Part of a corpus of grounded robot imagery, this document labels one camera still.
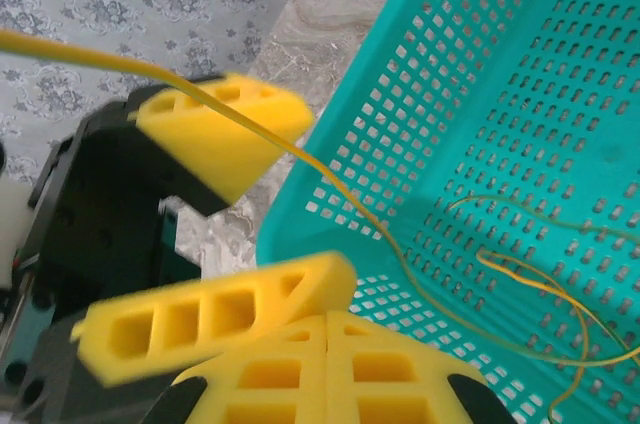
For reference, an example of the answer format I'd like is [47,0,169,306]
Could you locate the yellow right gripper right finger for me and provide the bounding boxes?
[325,311,517,424]

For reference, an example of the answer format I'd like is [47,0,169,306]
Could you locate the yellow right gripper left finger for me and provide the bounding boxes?
[143,313,329,424]

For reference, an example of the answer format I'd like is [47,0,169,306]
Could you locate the yellow cable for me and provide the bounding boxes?
[0,27,640,424]

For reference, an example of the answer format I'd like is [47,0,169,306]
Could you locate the teal plastic basket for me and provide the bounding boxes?
[254,0,640,424]

